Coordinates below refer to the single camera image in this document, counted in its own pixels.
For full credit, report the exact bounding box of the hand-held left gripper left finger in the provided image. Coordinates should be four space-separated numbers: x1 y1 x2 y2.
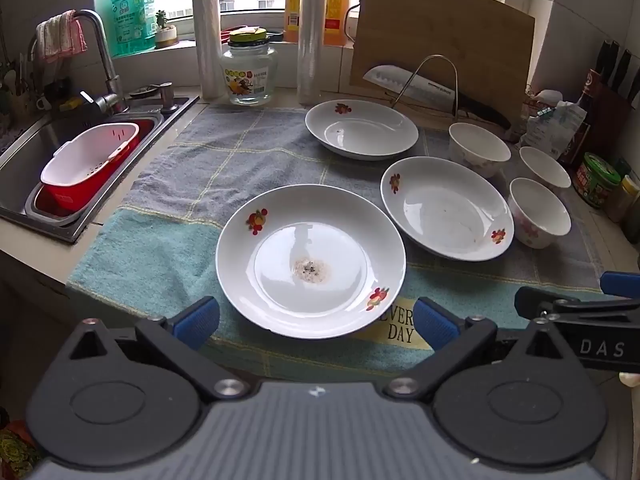
67 296 251 403

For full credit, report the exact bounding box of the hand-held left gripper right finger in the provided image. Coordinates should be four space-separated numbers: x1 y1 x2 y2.
382 296 571 403

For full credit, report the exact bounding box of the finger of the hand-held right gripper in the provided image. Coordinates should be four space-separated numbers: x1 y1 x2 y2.
601 271 640 301
515 286 583 318

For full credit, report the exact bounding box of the white floral bowl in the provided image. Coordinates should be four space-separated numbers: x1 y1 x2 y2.
447 121 512 179
507 177 572 250
518 146 572 192

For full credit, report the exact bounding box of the white plate with food crumbs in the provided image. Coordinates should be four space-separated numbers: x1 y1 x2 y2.
215 184 407 339

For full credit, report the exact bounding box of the white plate with brown stains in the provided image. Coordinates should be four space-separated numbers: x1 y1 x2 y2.
380 156 516 262

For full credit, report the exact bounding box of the white fruit-print plate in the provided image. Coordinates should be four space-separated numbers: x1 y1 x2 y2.
305 99 420 161

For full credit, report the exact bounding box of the yellow-lid spice bottle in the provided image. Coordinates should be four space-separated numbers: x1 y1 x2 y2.
607 175 638 223

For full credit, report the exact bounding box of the green-lid sauce jar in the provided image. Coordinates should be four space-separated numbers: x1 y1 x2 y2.
572 152 622 210

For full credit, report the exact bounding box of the dark red knife block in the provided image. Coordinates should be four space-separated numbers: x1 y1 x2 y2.
580 40 640 171

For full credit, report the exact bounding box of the grey checked towel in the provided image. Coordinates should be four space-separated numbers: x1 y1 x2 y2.
122 105 601 286

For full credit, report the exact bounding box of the white seasoning bag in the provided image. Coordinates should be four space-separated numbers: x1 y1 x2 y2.
520 100 587 148

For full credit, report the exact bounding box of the red plastic basin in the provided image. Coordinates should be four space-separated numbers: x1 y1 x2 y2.
42 119 156 213

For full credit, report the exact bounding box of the dark sauce bottle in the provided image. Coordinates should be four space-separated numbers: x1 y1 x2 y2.
560 69 601 166

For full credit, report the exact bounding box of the white colander basket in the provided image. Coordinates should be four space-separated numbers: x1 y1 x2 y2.
40 122 141 187

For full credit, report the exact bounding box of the sink soap dispenser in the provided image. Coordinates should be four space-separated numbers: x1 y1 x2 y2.
157 81 178 113

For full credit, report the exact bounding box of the glass jar with yellow-green lid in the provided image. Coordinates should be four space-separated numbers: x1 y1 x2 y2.
220 26 279 107

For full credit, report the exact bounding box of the stainless steel sink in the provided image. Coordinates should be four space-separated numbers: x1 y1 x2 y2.
0 92 201 246

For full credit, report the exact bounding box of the steel kitchen faucet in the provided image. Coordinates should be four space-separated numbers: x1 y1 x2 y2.
30 9 131 116

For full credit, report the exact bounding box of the short plastic bag roll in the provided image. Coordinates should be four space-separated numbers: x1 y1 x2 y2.
192 0 223 102

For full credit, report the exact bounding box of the small potted plant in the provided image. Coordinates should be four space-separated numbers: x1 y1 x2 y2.
154 9 180 50

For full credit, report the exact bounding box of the wooden cutting board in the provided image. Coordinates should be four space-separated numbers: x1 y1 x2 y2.
348 0 537 128

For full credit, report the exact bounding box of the tall cling film roll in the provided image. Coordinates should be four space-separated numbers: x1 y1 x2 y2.
297 0 328 106

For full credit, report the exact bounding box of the green detergent bottle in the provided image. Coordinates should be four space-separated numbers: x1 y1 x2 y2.
110 0 157 58

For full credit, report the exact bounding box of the pink dishcloth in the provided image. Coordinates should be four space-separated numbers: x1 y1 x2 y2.
35 10 88 63

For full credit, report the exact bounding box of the orange cooking oil bottle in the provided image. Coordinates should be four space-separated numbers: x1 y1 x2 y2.
283 0 353 47

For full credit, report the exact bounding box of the steel wire rack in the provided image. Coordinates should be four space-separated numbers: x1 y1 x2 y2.
385 55 461 118

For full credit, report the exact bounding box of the kitchen knife with black handle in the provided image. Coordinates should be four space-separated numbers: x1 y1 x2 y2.
362 64 512 130

